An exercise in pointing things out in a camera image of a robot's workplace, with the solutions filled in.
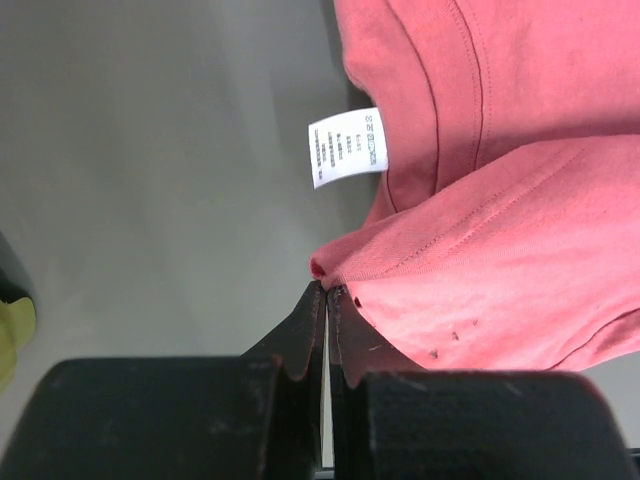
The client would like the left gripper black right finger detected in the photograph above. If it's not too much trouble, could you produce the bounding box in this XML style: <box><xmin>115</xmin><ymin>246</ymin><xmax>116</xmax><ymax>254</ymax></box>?
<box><xmin>327</xmin><ymin>287</ymin><xmax>639</xmax><ymax>479</ymax></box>

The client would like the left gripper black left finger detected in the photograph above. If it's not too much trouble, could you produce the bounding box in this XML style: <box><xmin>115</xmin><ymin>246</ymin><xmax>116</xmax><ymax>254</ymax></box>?
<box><xmin>1</xmin><ymin>282</ymin><xmax>324</xmax><ymax>479</ymax></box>

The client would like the pink t shirt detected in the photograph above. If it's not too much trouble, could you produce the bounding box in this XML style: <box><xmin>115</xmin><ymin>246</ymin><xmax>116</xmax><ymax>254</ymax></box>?
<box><xmin>310</xmin><ymin>1</ymin><xmax>639</xmax><ymax>370</ymax></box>

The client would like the olive green plastic bin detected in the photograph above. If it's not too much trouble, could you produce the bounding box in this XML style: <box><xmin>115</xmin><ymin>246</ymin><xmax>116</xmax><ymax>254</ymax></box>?
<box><xmin>0</xmin><ymin>234</ymin><xmax>37</xmax><ymax>391</ymax></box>

